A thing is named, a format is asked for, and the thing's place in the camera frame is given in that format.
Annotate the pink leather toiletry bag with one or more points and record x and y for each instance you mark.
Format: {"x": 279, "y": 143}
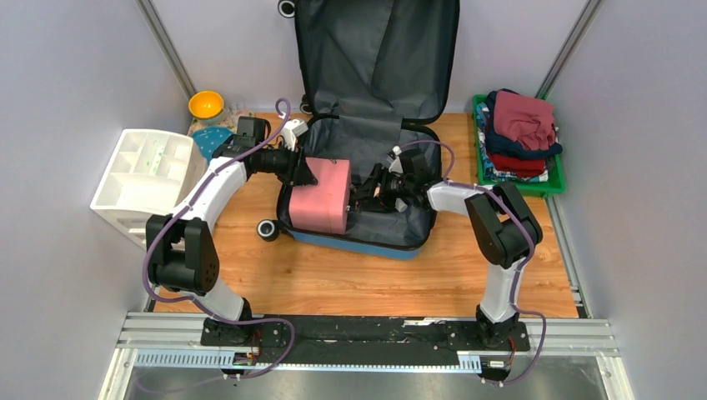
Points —
{"x": 323, "y": 207}

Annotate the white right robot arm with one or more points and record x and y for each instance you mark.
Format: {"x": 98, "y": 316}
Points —
{"x": 505, "y": 229}

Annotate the navy blue garment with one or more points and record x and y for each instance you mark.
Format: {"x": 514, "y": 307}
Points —
{"x": 497, "y": 144}

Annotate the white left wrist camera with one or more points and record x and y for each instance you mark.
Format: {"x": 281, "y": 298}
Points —
{"x": 291, "y": 131}

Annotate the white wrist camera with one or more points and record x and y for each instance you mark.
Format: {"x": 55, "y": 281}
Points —
{"x": 394, "y": 160}
{"x": 291, "y": 131}

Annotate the yellow bowl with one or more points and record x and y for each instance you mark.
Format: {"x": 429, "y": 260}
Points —
{"x": 206, "y": 105}

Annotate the white plastic drawer organizer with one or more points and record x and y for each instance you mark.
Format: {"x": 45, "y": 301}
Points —
{"x": 150, "y": 172}

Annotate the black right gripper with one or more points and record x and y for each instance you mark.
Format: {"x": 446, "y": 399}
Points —
{"x": 380, "y": 202}

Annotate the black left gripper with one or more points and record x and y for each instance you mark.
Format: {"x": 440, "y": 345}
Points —
{"x": 298, "y": 172}

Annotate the white lavender cosmetic tube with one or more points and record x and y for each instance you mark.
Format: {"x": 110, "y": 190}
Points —
{"x": 400, "y": 205}

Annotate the aluminium frame rail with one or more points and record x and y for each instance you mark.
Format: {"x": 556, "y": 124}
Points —
{"x": 158, "y": 355}

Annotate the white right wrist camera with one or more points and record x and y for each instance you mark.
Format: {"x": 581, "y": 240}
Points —
{"x": 394, "y": 160}

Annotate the pinkish maroon garment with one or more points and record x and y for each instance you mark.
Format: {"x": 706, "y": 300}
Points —
{"x": 527, "y": 121}

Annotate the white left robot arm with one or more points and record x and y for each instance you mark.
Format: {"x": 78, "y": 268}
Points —
{"x": 181, "y": 255}

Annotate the teal polka-dot plate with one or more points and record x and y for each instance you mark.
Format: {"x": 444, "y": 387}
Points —
{"x": 208, "y": 139}

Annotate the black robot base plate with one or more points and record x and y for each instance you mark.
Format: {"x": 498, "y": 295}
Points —
{"x": 387, "y": 342}

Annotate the dark red garment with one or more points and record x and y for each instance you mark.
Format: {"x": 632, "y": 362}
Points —
{"x": 521, "y": 168}

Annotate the blue fish-print suitcase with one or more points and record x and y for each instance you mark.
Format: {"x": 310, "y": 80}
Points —
{"x": 376, "y": 75}

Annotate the green plastic tray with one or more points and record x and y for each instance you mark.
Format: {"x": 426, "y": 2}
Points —
{"x": 555, "y": 184}

